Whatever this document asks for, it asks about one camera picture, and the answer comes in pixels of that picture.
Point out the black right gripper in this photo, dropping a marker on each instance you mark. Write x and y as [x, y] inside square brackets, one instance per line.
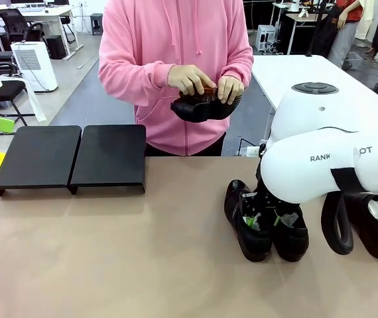
[258, 200]

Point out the black leather shoe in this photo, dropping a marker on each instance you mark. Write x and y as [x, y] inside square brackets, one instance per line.
[291, 242]
[255, 245]
[202, 111]
[374, 238]

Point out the brown wooden shoe brush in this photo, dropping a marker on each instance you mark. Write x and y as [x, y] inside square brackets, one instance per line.
[207, 90]

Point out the person's left forearm pink sleeve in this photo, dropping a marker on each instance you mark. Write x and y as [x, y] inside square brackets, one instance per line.
[246, 73]

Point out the person's right forearm pink sleeve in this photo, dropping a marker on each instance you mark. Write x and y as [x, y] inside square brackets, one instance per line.
[129, 83]

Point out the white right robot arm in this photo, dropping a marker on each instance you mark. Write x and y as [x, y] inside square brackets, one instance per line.
[308, 116]

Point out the black metal shoe stand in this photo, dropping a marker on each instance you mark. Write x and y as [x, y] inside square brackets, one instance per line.
[39, 155]
[109, 155]

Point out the person's left hand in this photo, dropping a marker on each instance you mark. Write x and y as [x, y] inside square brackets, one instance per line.
[230, 89]

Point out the person's right hand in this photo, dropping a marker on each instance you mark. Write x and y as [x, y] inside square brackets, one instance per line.
[189, 77]

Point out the black chair with cap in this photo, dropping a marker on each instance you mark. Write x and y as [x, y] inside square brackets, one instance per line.
[3, 92]

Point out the white cloth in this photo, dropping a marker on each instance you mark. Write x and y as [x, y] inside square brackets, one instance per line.
[34, 99]

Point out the white air purifier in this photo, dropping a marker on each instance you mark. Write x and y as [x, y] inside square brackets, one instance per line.
[34, 66]

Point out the person's black trousers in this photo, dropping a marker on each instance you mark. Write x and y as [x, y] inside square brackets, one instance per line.
[215, 145]

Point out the black computer tower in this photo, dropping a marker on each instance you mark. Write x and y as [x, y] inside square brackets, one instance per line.
[56, 46]

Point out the white office desk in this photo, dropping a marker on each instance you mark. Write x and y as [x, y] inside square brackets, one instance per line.
[43, 13]

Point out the grey plastic stool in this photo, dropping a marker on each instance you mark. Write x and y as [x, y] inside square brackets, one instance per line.
[97, 23]

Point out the white folding table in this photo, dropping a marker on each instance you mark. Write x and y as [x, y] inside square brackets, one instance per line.
[291, 73]

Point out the white computer case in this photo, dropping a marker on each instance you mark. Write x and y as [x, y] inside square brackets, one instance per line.
[267, 36]

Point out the grey plastic bin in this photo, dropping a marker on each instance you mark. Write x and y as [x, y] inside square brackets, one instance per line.
[353, 59]

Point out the black tripod pole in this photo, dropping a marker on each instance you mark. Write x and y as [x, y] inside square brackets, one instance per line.
[315, 33]

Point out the person's pink hoodie torso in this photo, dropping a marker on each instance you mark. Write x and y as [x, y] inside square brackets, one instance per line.
[182, 33]

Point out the wooden top background desk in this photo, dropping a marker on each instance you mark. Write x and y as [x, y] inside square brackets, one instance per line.
[305, 18]

